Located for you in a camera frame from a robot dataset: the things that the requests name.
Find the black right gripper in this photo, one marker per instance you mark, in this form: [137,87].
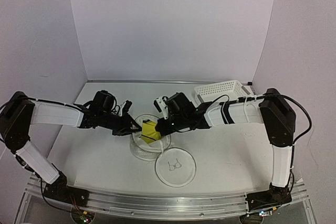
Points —
[163,130]

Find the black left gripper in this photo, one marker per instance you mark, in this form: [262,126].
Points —
[125,128]

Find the white mesh laundry bag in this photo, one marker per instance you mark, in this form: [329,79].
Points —
[173,166]

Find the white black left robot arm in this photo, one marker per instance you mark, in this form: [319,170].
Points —
[24,118]

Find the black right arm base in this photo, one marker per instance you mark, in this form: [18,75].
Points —
[273,197]

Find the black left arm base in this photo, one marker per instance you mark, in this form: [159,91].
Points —
[60,191]

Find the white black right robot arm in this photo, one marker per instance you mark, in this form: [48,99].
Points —
[284,119]

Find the white plastic perforated basket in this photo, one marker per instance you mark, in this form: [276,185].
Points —
[209,92]

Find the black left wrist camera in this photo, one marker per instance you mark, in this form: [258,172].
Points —
[124,108]

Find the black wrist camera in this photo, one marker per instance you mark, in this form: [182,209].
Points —
[161,106]
[124,108]

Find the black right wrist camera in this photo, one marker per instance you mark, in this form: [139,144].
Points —
[161,106]

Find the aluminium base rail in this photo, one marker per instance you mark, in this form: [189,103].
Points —
[157,207]

